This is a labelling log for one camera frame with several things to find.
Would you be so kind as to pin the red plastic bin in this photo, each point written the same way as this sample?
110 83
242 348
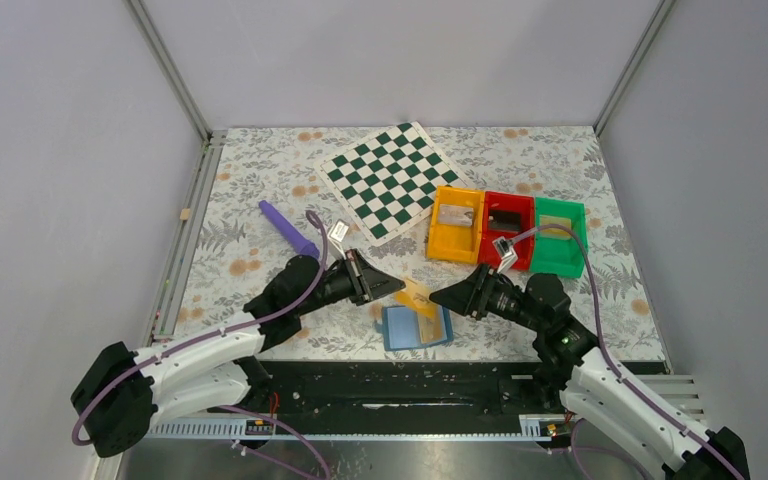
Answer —
525 205

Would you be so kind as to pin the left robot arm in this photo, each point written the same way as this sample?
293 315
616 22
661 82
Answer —
125 393

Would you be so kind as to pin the right aluminium frame post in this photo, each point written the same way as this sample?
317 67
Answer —
647 39

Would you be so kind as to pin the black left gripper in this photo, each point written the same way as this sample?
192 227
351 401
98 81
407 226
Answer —
358 278

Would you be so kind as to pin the blue leather card holder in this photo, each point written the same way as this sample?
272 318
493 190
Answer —
399 329

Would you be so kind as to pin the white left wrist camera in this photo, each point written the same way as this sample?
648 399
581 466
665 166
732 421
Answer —
336 234

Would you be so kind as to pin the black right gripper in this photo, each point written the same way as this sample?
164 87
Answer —
481 292

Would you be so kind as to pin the gold card in green bin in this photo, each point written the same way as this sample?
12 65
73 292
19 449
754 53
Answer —
555 227

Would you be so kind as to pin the green plastic bin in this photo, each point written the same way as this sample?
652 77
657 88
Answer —
555 251

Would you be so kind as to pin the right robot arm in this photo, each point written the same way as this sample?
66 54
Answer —
578 373

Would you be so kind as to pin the white slotted cable duct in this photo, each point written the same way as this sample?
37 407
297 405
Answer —
374 426

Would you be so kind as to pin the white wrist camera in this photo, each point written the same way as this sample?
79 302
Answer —
505 248
336 234

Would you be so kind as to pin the green white chessboard mat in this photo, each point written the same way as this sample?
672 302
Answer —
388 180

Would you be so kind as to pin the aluminium frame post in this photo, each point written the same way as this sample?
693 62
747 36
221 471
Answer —
146 26
647 39

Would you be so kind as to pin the floral patterned table mat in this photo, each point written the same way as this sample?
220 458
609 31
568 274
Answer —
239 251

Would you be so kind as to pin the left aluminium frame post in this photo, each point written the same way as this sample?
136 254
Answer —
146 26

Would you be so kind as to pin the yellow plastic bin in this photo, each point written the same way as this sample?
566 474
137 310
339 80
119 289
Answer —
455 230

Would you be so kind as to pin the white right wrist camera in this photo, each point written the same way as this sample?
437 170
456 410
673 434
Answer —
505 248

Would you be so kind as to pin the silver card in yellow bin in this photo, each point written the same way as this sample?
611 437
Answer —
455 215

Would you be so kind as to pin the purple cylindrical handle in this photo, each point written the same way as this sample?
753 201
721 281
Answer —
300 244

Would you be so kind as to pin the black card in red bin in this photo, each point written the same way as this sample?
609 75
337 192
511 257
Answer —
504 221

